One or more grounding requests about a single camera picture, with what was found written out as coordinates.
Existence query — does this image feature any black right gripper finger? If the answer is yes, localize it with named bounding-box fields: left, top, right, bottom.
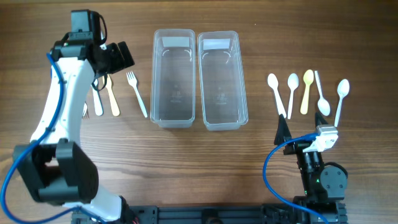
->
left=315, top=112, right=328, bottom=127
left=274, top=114, right=292, bottom=146

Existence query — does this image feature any yellow plastic fork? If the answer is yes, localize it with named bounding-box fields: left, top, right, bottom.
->
left=103, top=75, right=120, bottom=116

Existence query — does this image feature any light blue plastic fork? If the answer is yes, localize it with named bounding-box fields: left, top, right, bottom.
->
left=92, top=88, right=103, bottom=116

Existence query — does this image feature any translucent white plastic fork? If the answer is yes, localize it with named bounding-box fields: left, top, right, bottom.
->
left=82, top=103, right=90, bottom=119

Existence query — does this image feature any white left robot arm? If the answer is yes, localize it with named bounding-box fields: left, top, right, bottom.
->
left=1, top=40, right=139, bottom=223

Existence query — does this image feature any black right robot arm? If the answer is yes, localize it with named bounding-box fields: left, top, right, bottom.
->
left=274, top=113, right=348, bottom=205

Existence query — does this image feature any left clear plastic container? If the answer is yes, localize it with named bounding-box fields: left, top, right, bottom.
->
left=150, top=29, right=196, bottom=128

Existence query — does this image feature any clear plastic container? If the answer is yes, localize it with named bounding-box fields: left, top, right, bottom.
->
left=198, top=30, right=249, bottom=131
left=150, top=29, right=196, bottom=128

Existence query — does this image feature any right clear plastic container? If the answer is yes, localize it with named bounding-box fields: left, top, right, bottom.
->
left=198, top=30, right=249, bottom=131

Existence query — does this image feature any white spoon bowl down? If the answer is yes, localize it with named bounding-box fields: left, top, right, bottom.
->
left=314, top=70, right=331, bottom=116

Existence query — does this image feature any white spoon far right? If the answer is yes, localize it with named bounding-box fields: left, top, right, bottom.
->
left=334, top=79, right=350, bottom=127

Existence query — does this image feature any white spoon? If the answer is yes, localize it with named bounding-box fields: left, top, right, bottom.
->
left=287, top=73, right=299, bottom=119
left=267, top=73, right=287, bottom=118
left=334, top=79, right=350, bottom=127

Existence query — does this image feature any yellow plastic spoon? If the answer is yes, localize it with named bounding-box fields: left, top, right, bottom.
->
left=300, top=70, right=314, bottom=114

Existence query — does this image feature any white spoon far left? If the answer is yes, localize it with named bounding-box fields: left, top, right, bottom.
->
left=267, top=73, right=287, bottom=118

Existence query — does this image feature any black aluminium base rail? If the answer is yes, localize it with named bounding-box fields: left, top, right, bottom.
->
left=70, top=203, right=348, bottom=224

